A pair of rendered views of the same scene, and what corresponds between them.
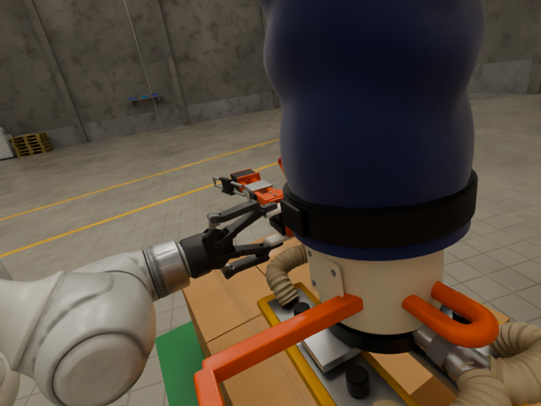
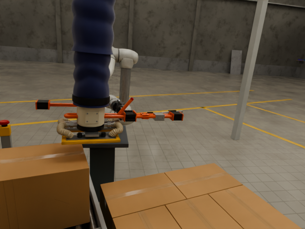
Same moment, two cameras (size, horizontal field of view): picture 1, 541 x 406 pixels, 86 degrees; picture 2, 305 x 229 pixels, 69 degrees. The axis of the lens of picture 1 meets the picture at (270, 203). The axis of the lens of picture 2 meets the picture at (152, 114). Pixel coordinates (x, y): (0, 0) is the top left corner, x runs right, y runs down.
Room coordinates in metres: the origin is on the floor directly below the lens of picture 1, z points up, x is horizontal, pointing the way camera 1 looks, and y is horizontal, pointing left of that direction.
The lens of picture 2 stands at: (0.72, -1.47, 1.66)
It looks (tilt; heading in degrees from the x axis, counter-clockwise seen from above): 17 degrees down; 89
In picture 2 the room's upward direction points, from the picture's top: 5 degrees clockwise
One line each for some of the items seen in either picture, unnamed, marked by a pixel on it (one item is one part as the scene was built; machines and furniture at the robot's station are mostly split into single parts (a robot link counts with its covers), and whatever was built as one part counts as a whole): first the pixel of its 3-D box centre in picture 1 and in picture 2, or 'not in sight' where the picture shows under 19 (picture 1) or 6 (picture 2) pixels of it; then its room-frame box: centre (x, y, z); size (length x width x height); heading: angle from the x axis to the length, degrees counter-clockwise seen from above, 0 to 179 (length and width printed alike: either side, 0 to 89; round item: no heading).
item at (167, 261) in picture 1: (169, 267); (115, 105); (0.44, 0.19, 1.20); 0.09 x 0.06 x 0.09; 25
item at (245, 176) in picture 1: (245, 180); (175, 116); (0.91, 0.07, 1.19); 0.08 x 0.07 x 0.05; 20
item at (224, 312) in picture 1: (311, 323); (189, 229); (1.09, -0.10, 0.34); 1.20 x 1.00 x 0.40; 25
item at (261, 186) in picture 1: (259, 192); (158, 116); (0.78, 0.03, 1.19); 0.07 x 0.07 x 0.04; 20
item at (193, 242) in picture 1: (208, 250); (117, 107); (0.47, 0.13, 1.20); 0.09 x 0.07 x 0.08; 115
